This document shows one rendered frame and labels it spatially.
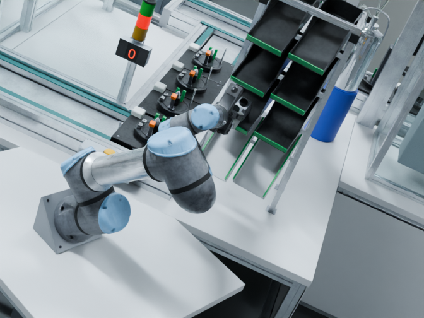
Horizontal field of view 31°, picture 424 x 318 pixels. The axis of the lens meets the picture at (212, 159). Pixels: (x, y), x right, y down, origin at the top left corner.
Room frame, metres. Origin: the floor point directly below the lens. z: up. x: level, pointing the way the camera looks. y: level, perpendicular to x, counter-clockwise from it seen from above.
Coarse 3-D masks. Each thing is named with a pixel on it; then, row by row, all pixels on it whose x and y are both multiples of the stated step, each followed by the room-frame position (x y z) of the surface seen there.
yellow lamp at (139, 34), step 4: (136, 28) 2.55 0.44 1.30; (140, 28) 2.54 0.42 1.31; (136, 32) 2.54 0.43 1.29; (140, 32) 2.54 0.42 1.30; (144, 32) 2.55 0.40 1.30; (132, 36) 2.55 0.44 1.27; (136, 36) 2.54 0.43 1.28; (140, 36) 2.54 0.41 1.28; (144, 36) 2.56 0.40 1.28; (140, 40) 2.55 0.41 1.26
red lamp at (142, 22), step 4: (140, 16) 2.55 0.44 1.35; (144, 16) 2.54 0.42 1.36; (136, 20) 2.56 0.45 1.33; (140, 20) 2.54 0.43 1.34; (144, 20) 2.54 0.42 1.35; (148, 20) 2.55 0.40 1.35; (136, 24) 2.55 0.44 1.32; (140, 24) 2.54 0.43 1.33; (144, 24) 2.55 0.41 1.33; (148, 24) 2.56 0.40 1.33; (144, 28) 2.55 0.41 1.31
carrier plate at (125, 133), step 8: (128, 120) 2.47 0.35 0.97; (136, 120) 2.50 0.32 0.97; (152, 120) 2.54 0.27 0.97; (120, 128) 2.40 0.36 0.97; (128, 128) 2.42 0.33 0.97; (112, 136) 2.33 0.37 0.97; (120, 136) 2.35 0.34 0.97; (128, 136) 2.37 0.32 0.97; (120, 144) 2.32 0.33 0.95; (128, 144) 2.32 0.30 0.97; (136, 144) 2.34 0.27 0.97; (144, 144) 2.36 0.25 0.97
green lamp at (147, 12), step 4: (144, 4) 2.54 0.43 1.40; (148, 4) 2.54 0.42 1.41; (140, 8) 2.56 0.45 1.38; (144, 8) 2.54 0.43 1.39; (148, 8) 2.54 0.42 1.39; (152, 8) 2.55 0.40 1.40; (140, 12) 2.55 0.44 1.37; (144, 12) 2.54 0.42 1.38; (148, 12) 2.55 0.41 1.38; (152, 12) 2.56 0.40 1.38; (148, 16) 2.55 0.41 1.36
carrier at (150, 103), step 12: (156, 84) 2.79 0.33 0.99; (156, 96) 2.73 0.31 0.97; (168, 96) 2.73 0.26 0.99; (180, 96) 2.81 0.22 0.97; (192, 96) 2.71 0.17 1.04; (144, 108) 2.60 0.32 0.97; (156, 108) 2.64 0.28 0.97; (168, 108) 2.63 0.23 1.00; (180, 108) 2.68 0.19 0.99; (192, 108) 2.75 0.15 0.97
